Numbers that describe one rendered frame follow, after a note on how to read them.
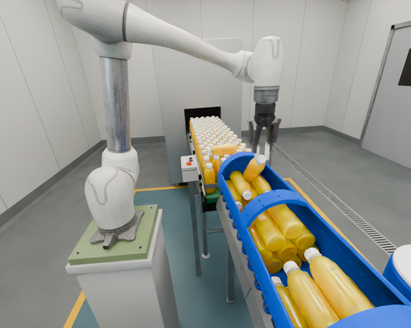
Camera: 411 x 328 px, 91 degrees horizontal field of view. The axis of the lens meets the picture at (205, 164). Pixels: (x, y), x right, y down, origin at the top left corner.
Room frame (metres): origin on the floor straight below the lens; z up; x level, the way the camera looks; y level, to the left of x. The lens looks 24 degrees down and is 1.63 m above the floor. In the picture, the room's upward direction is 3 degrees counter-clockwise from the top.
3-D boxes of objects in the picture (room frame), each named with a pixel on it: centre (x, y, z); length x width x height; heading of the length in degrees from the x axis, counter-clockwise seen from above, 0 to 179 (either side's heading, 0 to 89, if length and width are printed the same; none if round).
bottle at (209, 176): (1.16, -0.02, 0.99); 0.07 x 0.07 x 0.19
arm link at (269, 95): (0.78, -0.24, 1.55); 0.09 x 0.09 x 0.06
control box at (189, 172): (1.23, 0.11, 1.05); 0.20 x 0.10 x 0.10; 7
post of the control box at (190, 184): (1.23, 0.11, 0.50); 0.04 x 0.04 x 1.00; 7
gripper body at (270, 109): (0.78, -0.24, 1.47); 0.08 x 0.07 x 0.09; 96
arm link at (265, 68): (0.79, -0.24, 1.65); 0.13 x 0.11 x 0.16; 8
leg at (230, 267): (0.99, -0.14, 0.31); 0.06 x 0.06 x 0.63; 7
